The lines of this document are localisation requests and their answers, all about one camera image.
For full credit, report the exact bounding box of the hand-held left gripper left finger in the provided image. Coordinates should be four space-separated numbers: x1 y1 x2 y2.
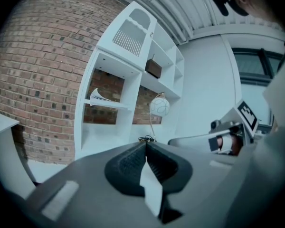
21 142 157 228

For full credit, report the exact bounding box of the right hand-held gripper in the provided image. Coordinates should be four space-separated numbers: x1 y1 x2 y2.
168 100 259 157

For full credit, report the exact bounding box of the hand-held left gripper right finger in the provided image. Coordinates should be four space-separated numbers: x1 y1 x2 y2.
146 142 240 228

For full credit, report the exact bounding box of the robot poster booklet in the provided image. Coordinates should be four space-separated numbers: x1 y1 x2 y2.
89 87 114 107

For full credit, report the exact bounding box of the white round lamp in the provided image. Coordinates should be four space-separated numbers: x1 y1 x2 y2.
137 91 170 144

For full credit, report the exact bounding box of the white shelving unit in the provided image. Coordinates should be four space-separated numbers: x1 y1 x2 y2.
75 0 185 162

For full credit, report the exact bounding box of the person's right hand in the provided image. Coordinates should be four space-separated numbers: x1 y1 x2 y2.
228 134 242 156

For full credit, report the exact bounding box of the brown wooden box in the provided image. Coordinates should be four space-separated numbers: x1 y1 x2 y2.
144 53 162 79

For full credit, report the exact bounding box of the plain white table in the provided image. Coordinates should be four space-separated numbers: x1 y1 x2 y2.
0 108 38 200

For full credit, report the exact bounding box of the dark framed window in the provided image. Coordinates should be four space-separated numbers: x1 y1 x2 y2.
230 47 285 130

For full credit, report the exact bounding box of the person's head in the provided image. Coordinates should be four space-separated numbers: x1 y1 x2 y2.
228 0 285 27

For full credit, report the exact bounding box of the black lamp cable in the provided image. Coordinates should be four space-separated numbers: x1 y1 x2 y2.
138 134 157 143

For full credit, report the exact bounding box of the black head-mounted camera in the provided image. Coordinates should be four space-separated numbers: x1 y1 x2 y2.
208 0 250 18

